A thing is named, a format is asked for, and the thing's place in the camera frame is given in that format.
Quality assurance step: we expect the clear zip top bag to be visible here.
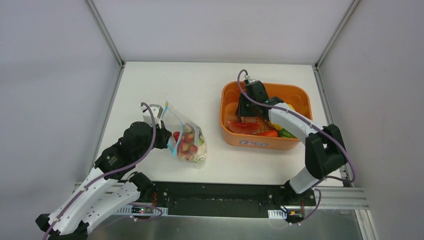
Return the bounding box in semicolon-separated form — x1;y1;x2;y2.
160;102;207;168

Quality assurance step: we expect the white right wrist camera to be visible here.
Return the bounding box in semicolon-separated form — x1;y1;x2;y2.
243;77;257;85

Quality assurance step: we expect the white cauliflower toy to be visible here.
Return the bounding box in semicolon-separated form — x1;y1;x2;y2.
195;141;207;156

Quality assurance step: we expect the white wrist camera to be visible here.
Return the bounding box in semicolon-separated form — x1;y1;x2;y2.
140;102;163;129
243;77;257;85

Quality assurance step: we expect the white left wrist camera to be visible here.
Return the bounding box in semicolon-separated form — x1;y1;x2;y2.
140;102;163;129

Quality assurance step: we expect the orange plastic basket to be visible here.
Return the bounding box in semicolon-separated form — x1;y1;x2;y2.
220;81;313;151

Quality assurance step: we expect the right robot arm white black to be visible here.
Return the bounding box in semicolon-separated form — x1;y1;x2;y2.
239;80;348;205

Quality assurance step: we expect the orange carrot toy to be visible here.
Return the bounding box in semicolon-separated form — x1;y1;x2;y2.
258;129;279;138

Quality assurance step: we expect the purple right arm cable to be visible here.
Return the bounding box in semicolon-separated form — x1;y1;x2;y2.
237;69;356;185

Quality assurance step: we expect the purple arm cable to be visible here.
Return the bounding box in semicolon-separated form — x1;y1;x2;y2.
237;69;356;185
41;101;157;240

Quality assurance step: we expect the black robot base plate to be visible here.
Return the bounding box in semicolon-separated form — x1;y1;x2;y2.
137;181;316;218

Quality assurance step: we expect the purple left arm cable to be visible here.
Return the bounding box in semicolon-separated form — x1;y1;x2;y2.
41;101;157;240

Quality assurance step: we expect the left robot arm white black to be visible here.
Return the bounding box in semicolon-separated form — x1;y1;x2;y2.
35;120;172;240

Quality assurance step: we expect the red peach cluster toy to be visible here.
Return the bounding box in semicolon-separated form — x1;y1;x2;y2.
172;125;198;162

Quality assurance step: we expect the yellow napa cabbage toy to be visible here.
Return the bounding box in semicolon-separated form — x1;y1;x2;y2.
268;102;297;131

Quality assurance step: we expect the green leafy vegetable toy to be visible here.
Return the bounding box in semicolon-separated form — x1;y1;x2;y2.
277;128;297;139

